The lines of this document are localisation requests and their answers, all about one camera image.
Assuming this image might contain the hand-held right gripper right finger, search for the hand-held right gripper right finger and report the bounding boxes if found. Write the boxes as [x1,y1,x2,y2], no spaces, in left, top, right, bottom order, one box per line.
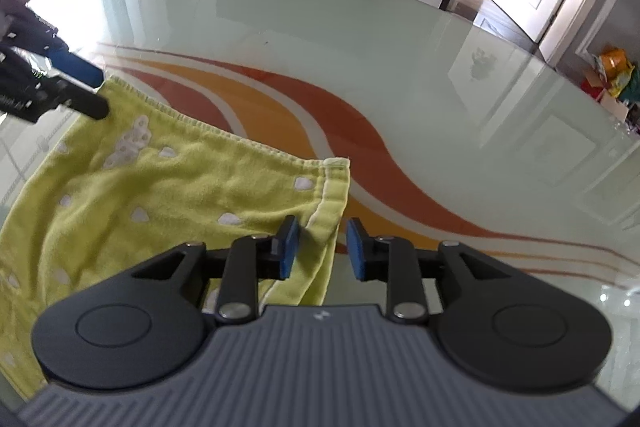
[346,217,507,326]

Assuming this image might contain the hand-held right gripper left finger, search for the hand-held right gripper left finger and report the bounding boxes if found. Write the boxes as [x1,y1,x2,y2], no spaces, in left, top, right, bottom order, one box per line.
[131,215,301,326]

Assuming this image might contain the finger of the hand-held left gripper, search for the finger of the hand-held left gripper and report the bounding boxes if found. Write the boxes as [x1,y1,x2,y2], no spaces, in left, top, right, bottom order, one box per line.
[29,74,111,122]
[20,8,106,88]

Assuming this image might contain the yellow-green spotted towel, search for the yellow-green spotted towel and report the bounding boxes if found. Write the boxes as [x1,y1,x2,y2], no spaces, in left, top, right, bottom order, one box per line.
[0,76,351,400]

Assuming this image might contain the white cardboard box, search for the white cardboard box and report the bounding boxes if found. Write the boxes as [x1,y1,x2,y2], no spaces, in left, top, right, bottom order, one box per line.
[594,88,632,124]

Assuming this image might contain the colourful snack bags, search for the colourful snack bags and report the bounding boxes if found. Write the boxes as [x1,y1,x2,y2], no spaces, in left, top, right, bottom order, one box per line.
[580,48,640,108]

